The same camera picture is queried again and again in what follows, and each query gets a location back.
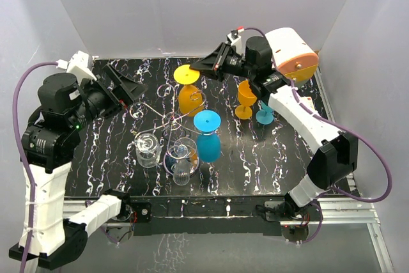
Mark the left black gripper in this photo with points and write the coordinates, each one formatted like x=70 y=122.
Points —
x=130 y=91

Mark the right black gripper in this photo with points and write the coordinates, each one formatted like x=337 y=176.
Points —
x=214 y=64

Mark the yellow wine glass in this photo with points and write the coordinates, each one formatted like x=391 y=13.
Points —
x=246 y=99
x=190 y=98

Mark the blue wine glass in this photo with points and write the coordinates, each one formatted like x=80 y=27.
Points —
x=265 y=115
x=208 y=143

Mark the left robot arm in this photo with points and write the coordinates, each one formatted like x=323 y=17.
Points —
x=69 y=102

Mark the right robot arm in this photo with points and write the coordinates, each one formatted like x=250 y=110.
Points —
x=335 y=151

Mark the clear wine glass left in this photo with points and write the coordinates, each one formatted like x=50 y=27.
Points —
x=148 y=150

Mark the clear ribbed wine glass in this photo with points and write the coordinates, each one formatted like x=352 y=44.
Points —
x=184 y=152

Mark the white and orange appliance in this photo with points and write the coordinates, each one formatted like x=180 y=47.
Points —
x=293 y=57

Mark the black front base bar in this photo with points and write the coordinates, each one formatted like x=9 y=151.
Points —
x=160 y=215

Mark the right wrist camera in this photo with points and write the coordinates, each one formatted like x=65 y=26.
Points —
x=234 y=39

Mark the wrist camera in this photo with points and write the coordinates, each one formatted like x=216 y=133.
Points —
x=79 y=65
x=234 y=39

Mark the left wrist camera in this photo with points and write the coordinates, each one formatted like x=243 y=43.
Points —
x=79 y=65

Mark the chrome wire glass rack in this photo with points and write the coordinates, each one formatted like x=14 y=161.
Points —
x=174 y=126

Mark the cream switch box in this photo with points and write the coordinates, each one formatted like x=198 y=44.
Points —
x=308 y=102

